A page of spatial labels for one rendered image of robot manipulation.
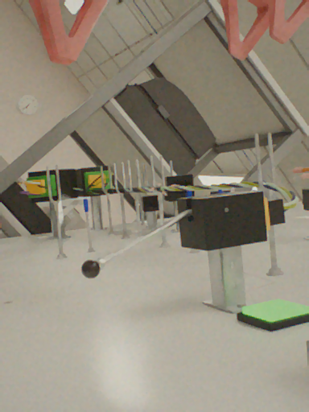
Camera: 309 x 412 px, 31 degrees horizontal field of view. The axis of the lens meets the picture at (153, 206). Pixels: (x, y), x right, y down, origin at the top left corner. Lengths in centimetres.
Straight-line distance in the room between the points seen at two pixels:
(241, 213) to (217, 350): 12
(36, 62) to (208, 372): 799
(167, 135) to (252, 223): 115
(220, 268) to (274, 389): 17
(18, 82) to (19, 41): 57
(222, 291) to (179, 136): 118
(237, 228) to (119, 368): 15
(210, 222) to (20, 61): 784
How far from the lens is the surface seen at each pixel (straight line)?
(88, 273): 39
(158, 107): 157
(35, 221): 146
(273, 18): 45
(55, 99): 822
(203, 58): 181
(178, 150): 158
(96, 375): 33
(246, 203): 43
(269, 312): 39
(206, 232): 41
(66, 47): 40
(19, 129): 809
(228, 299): 44
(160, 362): 34
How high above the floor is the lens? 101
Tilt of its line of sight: 13 degrees up
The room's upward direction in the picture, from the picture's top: 46 degrees clockwise
